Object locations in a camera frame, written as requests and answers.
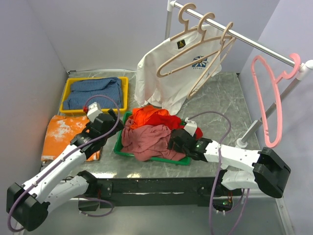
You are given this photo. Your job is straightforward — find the green plastic tray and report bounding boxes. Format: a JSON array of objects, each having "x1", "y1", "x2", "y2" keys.
[{"x1": 113, "y1": 111, "x2": 191, "y2": 165}]

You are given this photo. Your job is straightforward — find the dusty pink t shirt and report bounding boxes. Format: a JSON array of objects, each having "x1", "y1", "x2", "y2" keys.
[{"x1": 122, "y1": 121, "x2": 186, "y2": 162}]

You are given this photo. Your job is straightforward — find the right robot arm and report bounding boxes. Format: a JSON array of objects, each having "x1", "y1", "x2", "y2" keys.
[{"x1": 168, "y1": 129, "x2": 291, "y2": 198}]

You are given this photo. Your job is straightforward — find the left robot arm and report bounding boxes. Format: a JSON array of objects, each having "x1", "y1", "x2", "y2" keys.
[{"x1": 6, "y1": 109, "x2": 123, "y2": 233}]

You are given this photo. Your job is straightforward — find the red t shirt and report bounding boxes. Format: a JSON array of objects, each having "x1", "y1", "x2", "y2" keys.
[{"x1": 145, "y1": 114, "x2": 185, "y2": 138}]

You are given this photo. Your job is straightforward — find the orange t shirt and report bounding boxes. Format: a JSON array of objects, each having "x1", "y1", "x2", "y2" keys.
[{"x1": 129, "y1": 105, "x2": 170, "y2": 130}]

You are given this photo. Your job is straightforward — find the blue checked shirt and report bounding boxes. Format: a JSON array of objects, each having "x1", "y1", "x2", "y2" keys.
[{"x1": 63, "y1": 77, "x2": 123, "y2": 110}]

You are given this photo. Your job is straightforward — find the white t shirt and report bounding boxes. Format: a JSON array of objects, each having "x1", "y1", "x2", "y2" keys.
[{"x1": 134, "y1": 31, "x2": 220, "y2": 115}]

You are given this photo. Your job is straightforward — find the pink plastic hanger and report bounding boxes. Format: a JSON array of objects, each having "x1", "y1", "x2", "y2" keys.
[{"x1": 251, "y1": 52, "x2": 301, "y2": 148}]

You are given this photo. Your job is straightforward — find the beige hanger holding white shirt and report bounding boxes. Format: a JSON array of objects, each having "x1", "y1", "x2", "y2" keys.
[{"x1": 170, "y1": 2, "x2": 214, "y2": 44}]

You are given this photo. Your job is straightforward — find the orange white patterned cloth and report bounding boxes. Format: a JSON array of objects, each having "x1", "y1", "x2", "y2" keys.
[{"x1": 41, "y1": 115, "x2": 89, "y2": 162}]

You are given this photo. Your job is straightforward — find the black base bar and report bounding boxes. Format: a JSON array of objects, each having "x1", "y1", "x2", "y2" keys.
[{"x1": 78, "y1": 177, "x2": 245, "y2": 212}]

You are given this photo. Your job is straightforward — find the yellow plastic tray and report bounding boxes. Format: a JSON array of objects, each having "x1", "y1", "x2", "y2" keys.
[{"x1": 59, "y1": 77, "x2": 129, "y2": 117}]

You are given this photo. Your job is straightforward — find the metal clothes rack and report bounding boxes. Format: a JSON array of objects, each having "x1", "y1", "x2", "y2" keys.
[{"x1": 164, "y1": 0, "x2": 313, "y2": 150}]

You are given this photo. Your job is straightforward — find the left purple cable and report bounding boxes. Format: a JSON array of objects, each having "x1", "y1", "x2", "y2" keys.
[{"x1": 6, "y1": 95, "x2": 120, "y2": 233}]

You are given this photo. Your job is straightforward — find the purple cable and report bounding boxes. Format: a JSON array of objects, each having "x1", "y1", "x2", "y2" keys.
[
  {"x1": 188, "y1": 111, "x2": 250, "y2": 235},
  {"x1": 6, "y1": 95, "x2": 120, "y2": 233}
]

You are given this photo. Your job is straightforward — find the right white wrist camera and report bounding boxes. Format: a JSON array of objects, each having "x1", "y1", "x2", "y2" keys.
[{"x1": 183, "y1": 118, "x2": 197, "y2": 136}]

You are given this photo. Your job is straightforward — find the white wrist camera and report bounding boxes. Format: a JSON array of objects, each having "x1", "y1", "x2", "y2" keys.
[
  {"x1": 83, "y1": 102, "x2": 102, "y2": 122},
  {"x1": 183, "y1": 118, "x2": 197, "y2": 136}
]

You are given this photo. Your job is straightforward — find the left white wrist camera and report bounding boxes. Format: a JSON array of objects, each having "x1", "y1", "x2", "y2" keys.
[{"x1": 83, "y1": 102, "x2": 102, "y2": 122}]

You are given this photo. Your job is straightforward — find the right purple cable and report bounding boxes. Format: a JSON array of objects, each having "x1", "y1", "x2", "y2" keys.
[{"x1": 188, "y1": 111, "x2": 250, "y2": 235}]

